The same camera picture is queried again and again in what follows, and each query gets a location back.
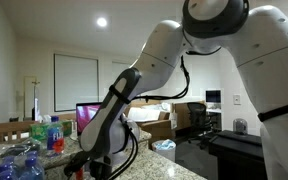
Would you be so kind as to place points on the grey rounded jar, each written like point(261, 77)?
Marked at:
point(240, 126)

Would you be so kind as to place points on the wooden chair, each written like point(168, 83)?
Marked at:
point(4, 128)

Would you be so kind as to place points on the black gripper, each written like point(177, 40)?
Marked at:
point(100, 170)

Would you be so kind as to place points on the white foam packing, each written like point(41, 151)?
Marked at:
point(147, 115)

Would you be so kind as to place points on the white light switch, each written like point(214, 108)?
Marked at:
point(237, 99)

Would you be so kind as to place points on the small dark screen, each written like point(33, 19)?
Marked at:
point(213, 96)

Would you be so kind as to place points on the white trash bin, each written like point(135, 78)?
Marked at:
point(165, 153)

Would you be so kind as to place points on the black office chair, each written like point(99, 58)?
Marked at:
point(197, 115)

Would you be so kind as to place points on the plastic-wrapped water bottle pack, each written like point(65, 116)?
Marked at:
point(14, 170)

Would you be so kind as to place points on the crumpled clear plastic wrap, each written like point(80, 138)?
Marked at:
point(17, 148)

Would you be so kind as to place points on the grey laptop computer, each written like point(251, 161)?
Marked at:
point(85, 115)

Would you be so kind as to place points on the brown cardboard box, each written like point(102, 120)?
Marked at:
point(180, 116)
point(157, 128)

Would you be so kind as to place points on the round ceiling light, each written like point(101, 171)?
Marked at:
point(101, 22)

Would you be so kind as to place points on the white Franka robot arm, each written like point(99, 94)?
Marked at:
point(270, 66)

